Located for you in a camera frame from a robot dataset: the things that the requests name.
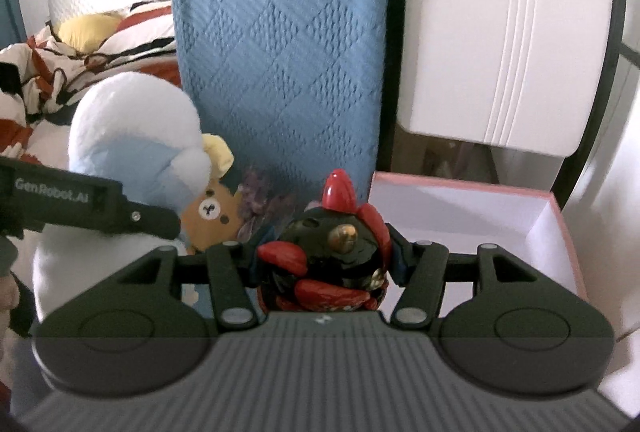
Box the white and blue plush toy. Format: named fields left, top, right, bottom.
left=33, top=70, right=235, bottom=328

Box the brown bear plush toy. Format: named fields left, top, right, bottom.
left=179, top=184, right=246, bottom=255

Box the white plastic chair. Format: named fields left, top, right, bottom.
left=390, top=0, right=640, bottom=213

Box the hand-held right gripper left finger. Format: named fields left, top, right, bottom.
left=118, top=232, right=274, bottom=331

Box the pink cardboard box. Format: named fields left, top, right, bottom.
left=367, top=171, right=632, bottom=344

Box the orange black white striped blanket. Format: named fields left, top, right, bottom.
left=0, top=0, right=183, bottom=167

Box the blue quilted cushion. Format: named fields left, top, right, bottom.
left=169, top=0, right=391, bottom=233

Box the person's left hand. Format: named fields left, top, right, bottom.
left=0, top=273, right=22, bottom=339

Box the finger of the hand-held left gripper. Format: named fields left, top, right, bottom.
left=119, top=201, right=182, bottom=241

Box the red and black toy ball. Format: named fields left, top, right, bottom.
left=256, top=169, right=396, bottom=313

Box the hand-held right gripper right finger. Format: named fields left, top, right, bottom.
left=386, top=224, right=537, bottom=331

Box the yellow plush pillow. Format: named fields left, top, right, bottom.
left=56, top=12, right=126, bottom=53

